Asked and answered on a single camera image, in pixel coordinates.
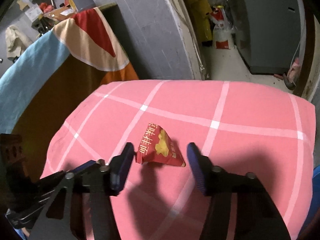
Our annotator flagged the blue striped towel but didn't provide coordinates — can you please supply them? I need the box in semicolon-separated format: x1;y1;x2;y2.
1;7;138;133

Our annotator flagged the hanging beige cloth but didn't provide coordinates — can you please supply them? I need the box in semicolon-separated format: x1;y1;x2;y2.
5;24;33;61

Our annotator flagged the brown wooden counter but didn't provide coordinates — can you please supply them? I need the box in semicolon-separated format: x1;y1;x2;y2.
12;56;112;181

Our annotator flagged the grey refrigerator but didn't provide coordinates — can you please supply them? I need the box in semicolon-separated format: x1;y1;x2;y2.
234;0;303;75

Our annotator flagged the red triangular snack wrapper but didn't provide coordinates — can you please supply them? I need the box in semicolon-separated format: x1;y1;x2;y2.
136;123;186;167

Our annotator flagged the pink checkered tablecloth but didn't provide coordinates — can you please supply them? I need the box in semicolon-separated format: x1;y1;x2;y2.
43;80;316;239

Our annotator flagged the wooden door frame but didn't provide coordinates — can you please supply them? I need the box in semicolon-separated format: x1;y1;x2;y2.
164;0;207;80

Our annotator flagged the yellow bag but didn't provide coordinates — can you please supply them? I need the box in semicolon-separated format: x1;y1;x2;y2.
185;0;213;47

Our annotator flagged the blue plastic bucket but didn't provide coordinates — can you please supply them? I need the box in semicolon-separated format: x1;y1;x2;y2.
299;165;319;235

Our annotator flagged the red white bag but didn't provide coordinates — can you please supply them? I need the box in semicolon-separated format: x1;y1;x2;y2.
209;5;235;50

